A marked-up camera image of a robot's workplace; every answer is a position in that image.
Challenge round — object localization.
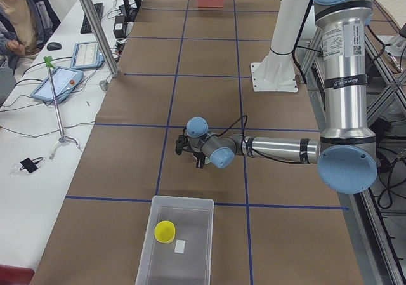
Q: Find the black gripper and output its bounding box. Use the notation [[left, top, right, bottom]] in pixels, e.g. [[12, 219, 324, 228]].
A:
[[189, 138, 206, 169]]

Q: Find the yellow plastic cup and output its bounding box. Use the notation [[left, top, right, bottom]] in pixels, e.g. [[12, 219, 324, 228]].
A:
[[154, 220, 176, 244]]

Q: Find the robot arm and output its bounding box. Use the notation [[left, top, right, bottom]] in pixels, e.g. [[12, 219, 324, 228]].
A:
[[176, 0, 377, 194]]

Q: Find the clear plastic storage box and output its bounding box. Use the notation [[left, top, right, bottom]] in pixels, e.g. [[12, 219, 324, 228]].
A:
[[136, 196, 214, 284]]

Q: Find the teach pendant tablet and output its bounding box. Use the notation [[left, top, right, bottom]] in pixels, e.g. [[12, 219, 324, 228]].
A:
[[30, 67, 84, 103], [70, 41, 104, 70]]

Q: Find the black keyboard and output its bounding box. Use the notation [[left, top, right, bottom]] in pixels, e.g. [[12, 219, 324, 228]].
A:
[[80, 2, 105, 34]]

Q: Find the black computer mouse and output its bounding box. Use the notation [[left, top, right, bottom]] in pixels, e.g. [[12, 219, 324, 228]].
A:
[[46, 42, 62, 51]]

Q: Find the seated person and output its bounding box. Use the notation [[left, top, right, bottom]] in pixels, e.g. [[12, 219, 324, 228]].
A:
[[1, 0, 60, 70]]

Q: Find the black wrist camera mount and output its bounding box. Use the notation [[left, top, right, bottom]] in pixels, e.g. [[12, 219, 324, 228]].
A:
[[175, 129, 190, 156]]

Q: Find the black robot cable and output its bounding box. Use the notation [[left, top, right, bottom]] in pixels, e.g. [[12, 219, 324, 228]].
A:
[[218, 115, 305, 164]]

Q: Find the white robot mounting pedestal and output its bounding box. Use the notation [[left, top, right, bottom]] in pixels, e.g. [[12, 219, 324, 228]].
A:
[[251, 0, 317, 93]]

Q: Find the green handled reacher stick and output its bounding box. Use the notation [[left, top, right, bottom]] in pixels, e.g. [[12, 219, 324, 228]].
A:
[[44, 56, 82, 160]]

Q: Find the aluminium frame post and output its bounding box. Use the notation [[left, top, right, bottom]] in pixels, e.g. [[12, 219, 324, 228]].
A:
[[79, 0, 119, 77]]

